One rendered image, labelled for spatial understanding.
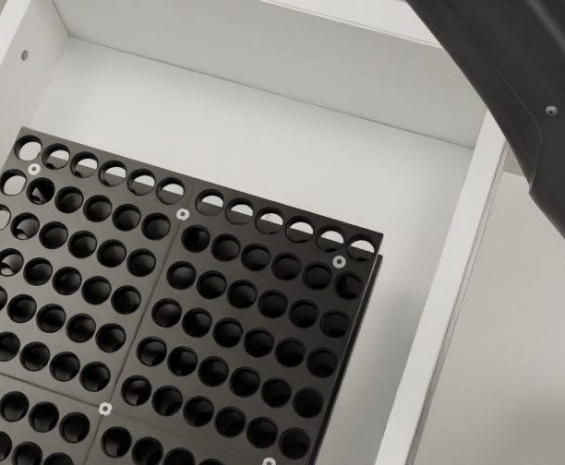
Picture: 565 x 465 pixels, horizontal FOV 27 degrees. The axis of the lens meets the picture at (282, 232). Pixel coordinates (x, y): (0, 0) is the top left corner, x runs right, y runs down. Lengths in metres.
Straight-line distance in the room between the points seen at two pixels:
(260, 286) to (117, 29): 0.18
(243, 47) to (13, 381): 0.20
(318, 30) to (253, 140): 0.09
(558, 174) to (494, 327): 0.33
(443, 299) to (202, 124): 0.17
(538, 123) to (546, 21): 0.03
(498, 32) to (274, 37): 0.27
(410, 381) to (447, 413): 0.14
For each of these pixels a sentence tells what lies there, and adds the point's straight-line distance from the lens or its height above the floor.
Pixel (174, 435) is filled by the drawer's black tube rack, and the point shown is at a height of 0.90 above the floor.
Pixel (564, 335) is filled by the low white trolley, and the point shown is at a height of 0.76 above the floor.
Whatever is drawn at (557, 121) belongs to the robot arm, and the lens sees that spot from 0.31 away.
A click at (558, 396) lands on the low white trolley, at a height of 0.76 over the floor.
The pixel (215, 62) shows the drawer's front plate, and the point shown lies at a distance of 0.60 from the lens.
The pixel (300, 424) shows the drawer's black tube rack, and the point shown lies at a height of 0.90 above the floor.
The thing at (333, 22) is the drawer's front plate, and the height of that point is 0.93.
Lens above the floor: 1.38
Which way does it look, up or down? 69 degrees down
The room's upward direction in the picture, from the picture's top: 11 degrees counter-clockwise
